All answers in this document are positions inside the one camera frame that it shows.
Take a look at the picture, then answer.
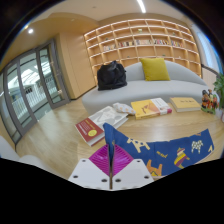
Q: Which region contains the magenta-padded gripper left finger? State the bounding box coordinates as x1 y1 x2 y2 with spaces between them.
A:
68 143 112 191

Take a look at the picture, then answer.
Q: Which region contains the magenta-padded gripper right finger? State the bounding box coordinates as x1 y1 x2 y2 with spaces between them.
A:
111 143 155 191

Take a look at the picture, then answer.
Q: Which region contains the blue patterned towel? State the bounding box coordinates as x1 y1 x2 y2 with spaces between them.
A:
102 122 215 179

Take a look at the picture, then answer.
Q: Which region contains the red-covered book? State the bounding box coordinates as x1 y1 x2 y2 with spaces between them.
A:
74 117 106 147

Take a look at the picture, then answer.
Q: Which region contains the white open magazine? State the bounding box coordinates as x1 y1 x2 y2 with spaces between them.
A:
88 105 129 130

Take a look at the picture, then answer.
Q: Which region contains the small white patterned pouch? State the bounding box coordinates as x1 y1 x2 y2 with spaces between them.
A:
112 102 136 116

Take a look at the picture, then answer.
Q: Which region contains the yellow and white book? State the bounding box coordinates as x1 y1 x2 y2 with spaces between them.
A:
130 97 173 120

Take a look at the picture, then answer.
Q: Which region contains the grey curved sofa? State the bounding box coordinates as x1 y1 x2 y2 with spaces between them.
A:
81 59 209 114

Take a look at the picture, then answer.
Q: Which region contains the white chair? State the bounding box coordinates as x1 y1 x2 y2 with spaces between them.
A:
0 134 44 168

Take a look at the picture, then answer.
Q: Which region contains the flat yellow book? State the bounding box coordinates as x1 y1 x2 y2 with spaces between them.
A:
169 96 202 113

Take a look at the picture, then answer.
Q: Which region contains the black backpack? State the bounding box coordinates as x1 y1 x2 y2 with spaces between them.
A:
96 59 128 92

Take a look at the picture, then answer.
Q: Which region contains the grey-framed glass door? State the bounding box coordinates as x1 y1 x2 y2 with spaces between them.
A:
0 38 71 145

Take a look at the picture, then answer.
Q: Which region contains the colourful figurine trio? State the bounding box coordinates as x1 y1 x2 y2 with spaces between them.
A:
200 88 219 115

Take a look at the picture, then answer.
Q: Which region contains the yellow cushion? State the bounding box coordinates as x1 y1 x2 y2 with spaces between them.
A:
139 57 172 82

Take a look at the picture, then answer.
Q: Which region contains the long ceiling light strip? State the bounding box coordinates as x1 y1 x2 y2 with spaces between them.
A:
136 0 147 14

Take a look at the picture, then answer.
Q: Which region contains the wooden wall shelf unit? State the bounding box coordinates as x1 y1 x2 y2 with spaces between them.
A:
83 18 203 79

